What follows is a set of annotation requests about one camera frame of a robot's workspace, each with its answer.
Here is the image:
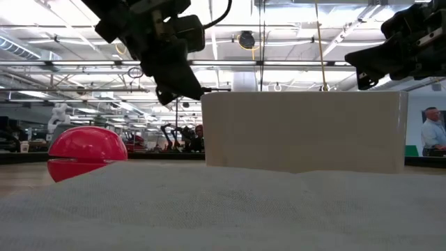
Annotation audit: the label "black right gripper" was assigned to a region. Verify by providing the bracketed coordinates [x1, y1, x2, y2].
[344, 0, 446, 91]

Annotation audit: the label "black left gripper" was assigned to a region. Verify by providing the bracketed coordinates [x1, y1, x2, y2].
[82, 0, 205, 106]

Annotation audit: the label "red toy tomato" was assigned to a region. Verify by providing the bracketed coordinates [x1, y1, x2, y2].
[47, 125, 129, 183]

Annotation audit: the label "translucent plastic tupperware container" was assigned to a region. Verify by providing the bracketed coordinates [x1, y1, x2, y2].
[201, 90, 409, 174]

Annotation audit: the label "black background robot arms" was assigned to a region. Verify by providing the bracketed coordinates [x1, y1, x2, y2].
[160, 122, 196, 153]

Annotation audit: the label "person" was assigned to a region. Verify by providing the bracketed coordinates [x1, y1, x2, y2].
[420, 107, 446, 157]
[190, 124, 206, 153]

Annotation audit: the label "green box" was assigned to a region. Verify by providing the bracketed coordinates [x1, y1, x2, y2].
[404, 144, 420, 158]

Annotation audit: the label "grey cloth mat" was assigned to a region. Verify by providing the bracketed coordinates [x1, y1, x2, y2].
[0, 160, 446, 251]

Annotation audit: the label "yellow hanging cable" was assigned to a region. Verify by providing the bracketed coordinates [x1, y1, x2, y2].
[314, 0, 329, 92]

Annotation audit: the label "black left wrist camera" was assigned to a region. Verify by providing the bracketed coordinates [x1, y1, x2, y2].
[169, 14, 206, 54]

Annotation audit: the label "black aluminium table frame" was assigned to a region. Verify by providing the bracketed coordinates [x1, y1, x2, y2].
[0, 151, 446, 169]

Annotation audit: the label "black camera cable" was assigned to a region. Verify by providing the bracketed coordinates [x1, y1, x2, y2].
[203, 0, 233, 31]

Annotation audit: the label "black ceiling cable reel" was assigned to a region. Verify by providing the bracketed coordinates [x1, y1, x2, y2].
[238, 30, 257, 50]

